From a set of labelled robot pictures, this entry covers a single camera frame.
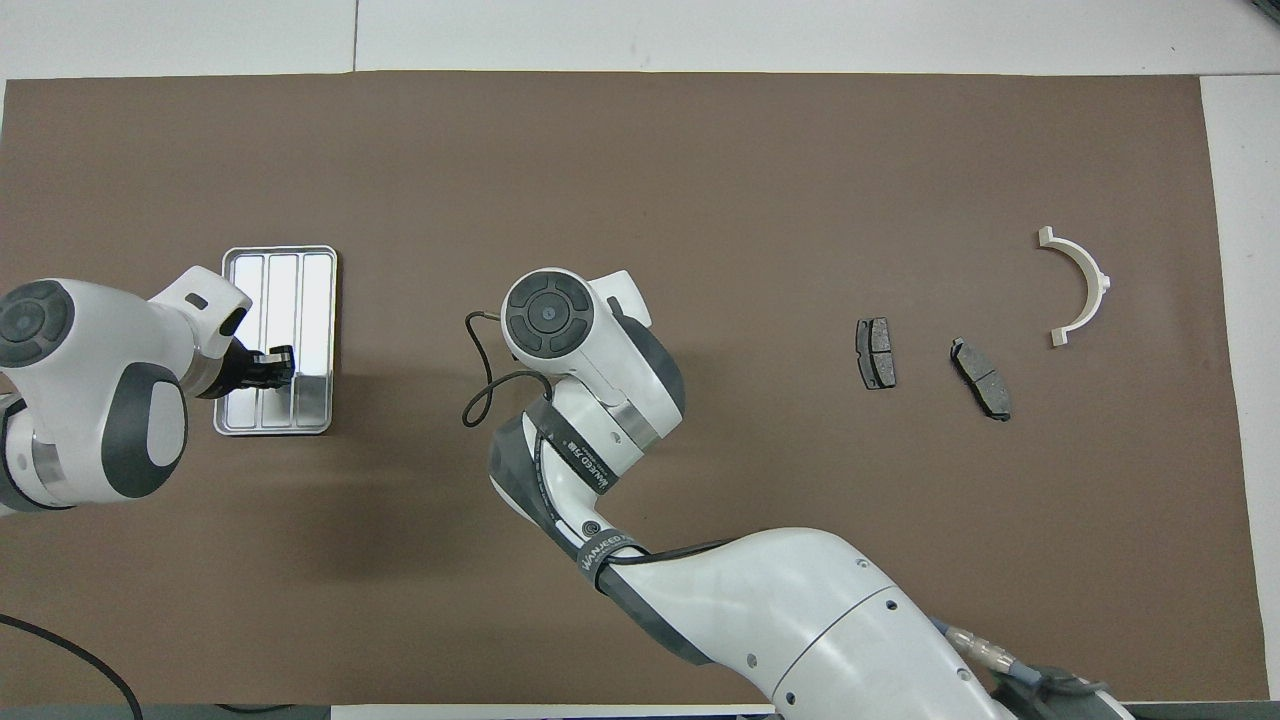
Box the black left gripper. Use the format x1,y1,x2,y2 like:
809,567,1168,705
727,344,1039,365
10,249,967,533
212,338,298,400

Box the silver metal tray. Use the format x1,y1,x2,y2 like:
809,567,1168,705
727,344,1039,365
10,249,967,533
212,245,339,437

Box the brown table mat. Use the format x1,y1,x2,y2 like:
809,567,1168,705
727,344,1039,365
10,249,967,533
0,70,1271,706

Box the short dark grey brake pad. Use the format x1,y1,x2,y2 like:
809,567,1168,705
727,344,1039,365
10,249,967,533
855,317,898,391

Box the long dark grey brake pad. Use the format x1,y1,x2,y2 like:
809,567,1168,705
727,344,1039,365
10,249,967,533
950,337,1014,422

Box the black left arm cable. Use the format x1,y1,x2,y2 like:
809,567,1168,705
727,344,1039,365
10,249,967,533
0,611,143,720

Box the white semicircular bracket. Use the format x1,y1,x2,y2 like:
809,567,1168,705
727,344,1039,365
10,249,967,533
1037,226,1112,348

